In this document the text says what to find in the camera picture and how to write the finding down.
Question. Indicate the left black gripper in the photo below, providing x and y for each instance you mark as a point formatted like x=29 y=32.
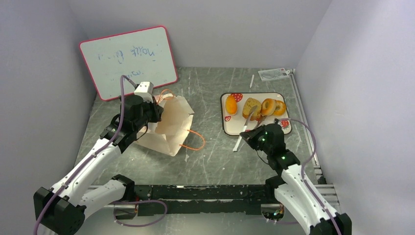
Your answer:
x=156 y=109

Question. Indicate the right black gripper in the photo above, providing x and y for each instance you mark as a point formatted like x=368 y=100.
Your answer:
x=250 y=135

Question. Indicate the metal serving tongs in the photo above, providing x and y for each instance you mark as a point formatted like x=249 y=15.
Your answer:
x=246 y=125

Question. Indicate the strawberry print tray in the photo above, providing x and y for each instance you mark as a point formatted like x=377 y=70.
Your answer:
x=233 y=124

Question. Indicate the yellow fake bread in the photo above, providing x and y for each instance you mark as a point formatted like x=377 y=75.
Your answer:
x=250 y=102

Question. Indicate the yellow fake doughnut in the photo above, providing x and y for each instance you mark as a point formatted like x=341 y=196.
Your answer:
x=268 y=107
x=280 y=108

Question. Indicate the paper bag with orange handles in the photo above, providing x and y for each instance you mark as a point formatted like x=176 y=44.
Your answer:
x=168 y=135

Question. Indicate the orange fake bread piece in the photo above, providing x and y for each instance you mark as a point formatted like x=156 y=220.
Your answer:
x=231 y=105

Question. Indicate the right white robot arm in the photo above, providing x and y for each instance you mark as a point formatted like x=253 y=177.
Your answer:
x=291 y=186

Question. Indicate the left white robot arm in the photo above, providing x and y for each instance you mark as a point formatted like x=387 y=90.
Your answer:
x=63 y=207

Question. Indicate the red framed whiteboard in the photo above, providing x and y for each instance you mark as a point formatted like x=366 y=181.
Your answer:
x=141 y=55

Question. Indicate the small white stick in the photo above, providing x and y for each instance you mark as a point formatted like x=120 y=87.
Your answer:
x=252 y=81

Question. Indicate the white card on table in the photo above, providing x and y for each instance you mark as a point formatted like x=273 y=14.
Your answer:
x=274 y=74

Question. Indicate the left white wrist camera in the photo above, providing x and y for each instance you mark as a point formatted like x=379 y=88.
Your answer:
x=144 y=90

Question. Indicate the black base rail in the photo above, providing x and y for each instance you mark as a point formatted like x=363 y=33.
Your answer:
x=147 y=200

